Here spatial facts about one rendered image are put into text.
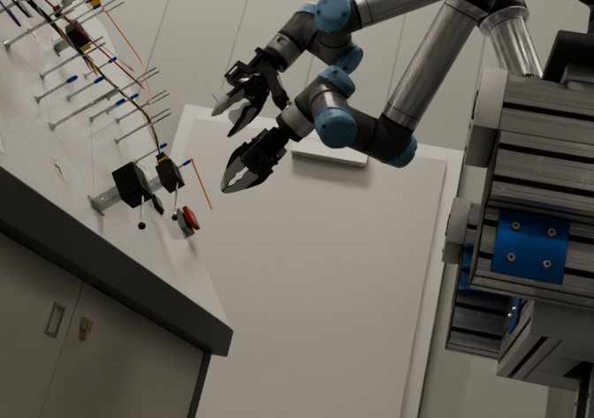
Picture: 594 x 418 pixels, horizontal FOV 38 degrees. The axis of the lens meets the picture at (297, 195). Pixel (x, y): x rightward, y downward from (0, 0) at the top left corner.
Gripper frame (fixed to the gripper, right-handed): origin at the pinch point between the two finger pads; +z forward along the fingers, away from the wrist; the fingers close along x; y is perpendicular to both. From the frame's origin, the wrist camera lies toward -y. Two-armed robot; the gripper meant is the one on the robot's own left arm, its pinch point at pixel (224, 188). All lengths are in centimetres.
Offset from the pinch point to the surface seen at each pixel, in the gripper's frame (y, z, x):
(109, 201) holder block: -33.7, 3.3, 13.2
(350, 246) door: 183, 54, -60
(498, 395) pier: 129, 33, -131
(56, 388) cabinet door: -51, 26, -4
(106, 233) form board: -36.6, 6.7, 9.3
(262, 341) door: 153, 102, -62
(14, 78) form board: -34, -1, 40
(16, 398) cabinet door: -61, 25, 0
